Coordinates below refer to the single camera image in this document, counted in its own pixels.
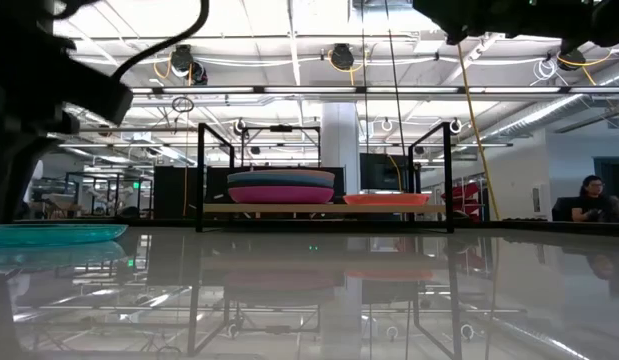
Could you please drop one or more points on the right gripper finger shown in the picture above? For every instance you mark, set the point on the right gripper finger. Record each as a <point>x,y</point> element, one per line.
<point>439,12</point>

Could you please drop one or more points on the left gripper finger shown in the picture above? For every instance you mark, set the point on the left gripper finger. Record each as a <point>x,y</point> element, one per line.
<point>9,185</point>

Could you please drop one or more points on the clear orange plate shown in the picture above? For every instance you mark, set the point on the clear orange plate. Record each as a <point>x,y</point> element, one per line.
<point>386,200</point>

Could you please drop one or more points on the pale pink plate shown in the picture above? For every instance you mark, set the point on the pale pink plate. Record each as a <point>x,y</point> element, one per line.
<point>281,172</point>

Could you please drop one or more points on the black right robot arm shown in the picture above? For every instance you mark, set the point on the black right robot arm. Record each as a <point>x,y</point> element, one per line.
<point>589,20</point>

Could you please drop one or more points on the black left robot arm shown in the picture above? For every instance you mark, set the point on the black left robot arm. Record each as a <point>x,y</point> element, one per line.
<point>19,12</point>

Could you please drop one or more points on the white robot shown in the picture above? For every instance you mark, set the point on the white robot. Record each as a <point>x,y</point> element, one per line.
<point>38,172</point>

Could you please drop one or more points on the clear teal plate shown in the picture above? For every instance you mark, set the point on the clear teal plate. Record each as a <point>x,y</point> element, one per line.
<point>64,235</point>

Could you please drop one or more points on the long ceiling light strip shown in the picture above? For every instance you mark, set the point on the long ceiling light strip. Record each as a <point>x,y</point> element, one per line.
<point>309,90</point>

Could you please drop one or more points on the tall black cabinet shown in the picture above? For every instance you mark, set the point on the tall black cabinet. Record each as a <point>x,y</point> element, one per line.
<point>174,192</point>

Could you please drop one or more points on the black monitor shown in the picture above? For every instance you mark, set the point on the black monitor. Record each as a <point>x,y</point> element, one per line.
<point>379,172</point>

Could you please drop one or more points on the red storage bins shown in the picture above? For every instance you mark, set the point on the red storage bins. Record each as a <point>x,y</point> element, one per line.
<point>469,195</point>

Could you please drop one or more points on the dark teal door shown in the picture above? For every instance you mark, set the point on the dark teal door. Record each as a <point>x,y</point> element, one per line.
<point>616,170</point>

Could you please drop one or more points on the black office chair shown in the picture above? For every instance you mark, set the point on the black office chair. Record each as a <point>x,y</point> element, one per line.
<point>561,210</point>

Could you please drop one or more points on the person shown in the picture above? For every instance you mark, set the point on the person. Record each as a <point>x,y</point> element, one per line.
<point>591,202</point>

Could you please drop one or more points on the silver round air duct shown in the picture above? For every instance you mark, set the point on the silver round air duct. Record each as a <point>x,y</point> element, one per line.
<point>554,111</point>

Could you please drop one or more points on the black overhead frame rig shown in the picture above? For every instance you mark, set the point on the black overhead frame rig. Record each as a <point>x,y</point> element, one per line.
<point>281,128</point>

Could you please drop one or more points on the black table edge frame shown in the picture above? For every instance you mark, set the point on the black table edge frame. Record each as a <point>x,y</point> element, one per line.
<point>539,226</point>

